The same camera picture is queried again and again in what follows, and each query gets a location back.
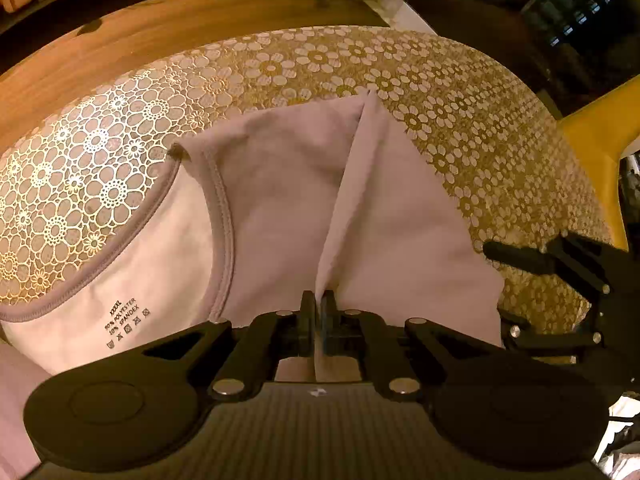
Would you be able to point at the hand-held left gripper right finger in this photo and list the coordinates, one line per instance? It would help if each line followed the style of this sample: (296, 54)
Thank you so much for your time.
(329, 325)

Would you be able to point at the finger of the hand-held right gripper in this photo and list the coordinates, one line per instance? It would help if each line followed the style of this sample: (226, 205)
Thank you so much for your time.
(550, 335)
(515, 255)

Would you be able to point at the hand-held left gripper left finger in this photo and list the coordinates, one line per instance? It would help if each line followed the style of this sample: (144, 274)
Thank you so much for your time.
(306, 325)

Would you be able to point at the white garment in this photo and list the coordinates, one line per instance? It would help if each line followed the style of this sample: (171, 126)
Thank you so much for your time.
(625, 435)

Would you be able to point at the lilac shirt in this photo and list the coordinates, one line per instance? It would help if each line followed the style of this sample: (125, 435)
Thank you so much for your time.
(280, 200)

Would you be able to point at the yellow chair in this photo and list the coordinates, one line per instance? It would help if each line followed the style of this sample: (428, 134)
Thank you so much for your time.
(595, 150)

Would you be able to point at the gold floral lace tablecloth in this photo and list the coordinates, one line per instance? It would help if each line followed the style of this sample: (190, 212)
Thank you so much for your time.
(450, 125)

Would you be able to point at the dark shelf with bottles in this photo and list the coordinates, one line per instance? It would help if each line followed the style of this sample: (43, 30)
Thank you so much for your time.
(570, 10)

